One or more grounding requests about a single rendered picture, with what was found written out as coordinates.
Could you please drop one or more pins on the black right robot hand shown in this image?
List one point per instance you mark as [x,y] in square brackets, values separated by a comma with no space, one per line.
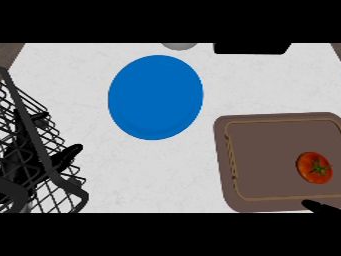
[325,208]

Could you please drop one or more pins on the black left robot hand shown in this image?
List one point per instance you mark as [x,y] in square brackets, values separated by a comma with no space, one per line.
[63,156]

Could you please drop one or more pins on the red tomato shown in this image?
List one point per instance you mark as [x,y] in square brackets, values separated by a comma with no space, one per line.
[311,173]

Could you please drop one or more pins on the brown rectangular tray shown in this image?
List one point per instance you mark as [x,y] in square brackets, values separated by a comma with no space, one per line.
[270,156]

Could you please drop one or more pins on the blue round plate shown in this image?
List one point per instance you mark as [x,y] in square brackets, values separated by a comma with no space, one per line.
[153,96]

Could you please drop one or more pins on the grey round object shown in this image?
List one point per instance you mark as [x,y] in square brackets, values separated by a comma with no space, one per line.
[178,45]

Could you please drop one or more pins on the black appliance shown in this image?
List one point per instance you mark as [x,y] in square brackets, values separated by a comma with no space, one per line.
[251,48]

